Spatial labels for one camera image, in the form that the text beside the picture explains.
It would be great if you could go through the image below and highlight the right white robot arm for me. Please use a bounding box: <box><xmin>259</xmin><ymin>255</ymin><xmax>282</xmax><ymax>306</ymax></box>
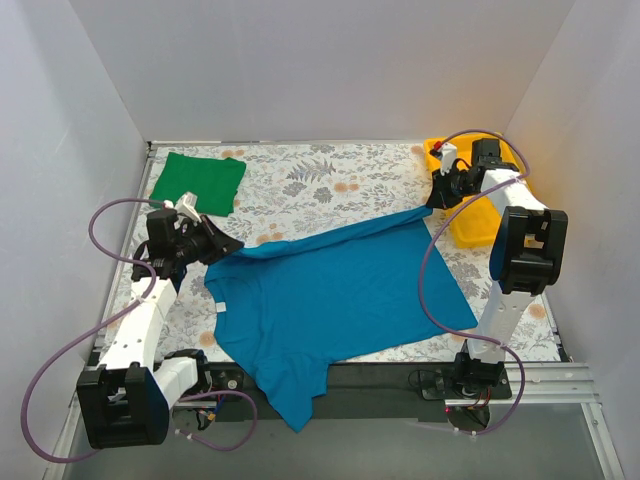
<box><xmin>427</xmin><ymin>131</ymin><xmax>568</xmax><ymax>398</ymax></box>

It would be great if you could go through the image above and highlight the blue t shirt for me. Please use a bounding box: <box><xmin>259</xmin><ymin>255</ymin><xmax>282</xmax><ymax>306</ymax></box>
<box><xmin>204</xmin><ymin>207</ymin><xmax>477</xmax><ymax>431</ymax></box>

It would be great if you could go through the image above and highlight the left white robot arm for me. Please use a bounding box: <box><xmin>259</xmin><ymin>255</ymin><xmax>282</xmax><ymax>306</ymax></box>
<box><xmin>76</xmin><ymin>207</ymin><xmax>244</xmax><ymax>449</ymax></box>

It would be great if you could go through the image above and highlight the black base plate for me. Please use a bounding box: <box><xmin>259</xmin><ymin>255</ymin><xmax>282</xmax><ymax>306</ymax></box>
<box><xmin>154</xmin><ymin>360</ymin><xmax>516</xmax><ymax>422</ymax></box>

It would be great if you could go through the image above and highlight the folded green t shirt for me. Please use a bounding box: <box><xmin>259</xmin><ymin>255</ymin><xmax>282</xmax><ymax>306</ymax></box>
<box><xmin>150</xmin><ymin>152</ymin><xmax>246</xmax><ymax>217</ymax></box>

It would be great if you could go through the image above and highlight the aluminium frame rail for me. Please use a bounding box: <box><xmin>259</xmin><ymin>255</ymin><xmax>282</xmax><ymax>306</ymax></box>
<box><xmin>45</xmin><ymin>362</ymin><xmax>623</xmax><ymax>479</ymax></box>

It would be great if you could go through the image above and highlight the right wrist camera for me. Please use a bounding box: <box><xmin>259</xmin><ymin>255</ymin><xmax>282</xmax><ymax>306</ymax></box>
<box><xmin>430</xmin><ymin>141</ymin><xmax>457</xmax><ymax>175</ymax></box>

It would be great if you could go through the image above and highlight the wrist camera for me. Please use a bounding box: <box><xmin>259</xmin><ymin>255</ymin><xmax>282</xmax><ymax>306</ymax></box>
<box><xmin>430</xmin><ymin>141</ymin><xmax>457</xmax><ymax>175</ymax></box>
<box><xmin>162</xmin><ymin>191</ymin><xmax>201</xmax><ymax>223</ymax></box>

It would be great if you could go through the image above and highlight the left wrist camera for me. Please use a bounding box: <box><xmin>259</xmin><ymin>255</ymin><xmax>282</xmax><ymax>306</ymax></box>
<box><xmin>162</xmin><ymin>191</ymin><xmax>201</xmax><ymax>223</ymax></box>

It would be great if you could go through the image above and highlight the yellow plastic tray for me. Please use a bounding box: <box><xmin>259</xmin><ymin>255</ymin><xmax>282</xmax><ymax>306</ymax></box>
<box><xmin>424</xmin><ymin>129</ymin><xmax>545</xmax><ymax>248</ymax></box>

